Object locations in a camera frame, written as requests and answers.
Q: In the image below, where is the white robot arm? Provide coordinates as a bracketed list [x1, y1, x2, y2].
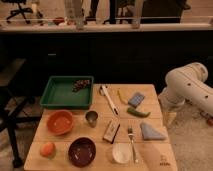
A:
[158, 62, 213, 127]

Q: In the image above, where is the small white bowl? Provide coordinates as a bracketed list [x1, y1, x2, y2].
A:
[112, 143, 131, 164]

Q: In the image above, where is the dark maroon bowl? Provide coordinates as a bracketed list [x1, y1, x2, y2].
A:
[68, 137, 96, 168]

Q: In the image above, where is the red orange bowl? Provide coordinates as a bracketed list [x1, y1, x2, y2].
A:
[46, 110, 73, 136]

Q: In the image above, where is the blue folded cloth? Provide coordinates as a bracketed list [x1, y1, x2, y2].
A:
[140, 122, 166, 141]

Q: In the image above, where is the blue sponge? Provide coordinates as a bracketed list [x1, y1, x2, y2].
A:
[128, 92, 145, 108]

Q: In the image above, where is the silver metal fork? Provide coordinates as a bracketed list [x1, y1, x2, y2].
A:
[127, 126, 139, 163]

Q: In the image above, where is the small metal cup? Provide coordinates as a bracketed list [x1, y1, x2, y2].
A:
[85, 111, 98, 128]

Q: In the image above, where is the bunch of dark grapes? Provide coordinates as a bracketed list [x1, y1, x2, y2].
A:
[73, 79, 90, 92]

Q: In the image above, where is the green plastic tray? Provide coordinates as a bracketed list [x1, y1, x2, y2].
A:
[40, 76, 94, 110]

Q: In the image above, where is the orange peach fruit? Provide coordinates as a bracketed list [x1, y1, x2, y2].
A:
[40, 142, 55, 157]

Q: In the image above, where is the black office chair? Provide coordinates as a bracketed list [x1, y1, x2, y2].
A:
[0, 0, 43, 24]

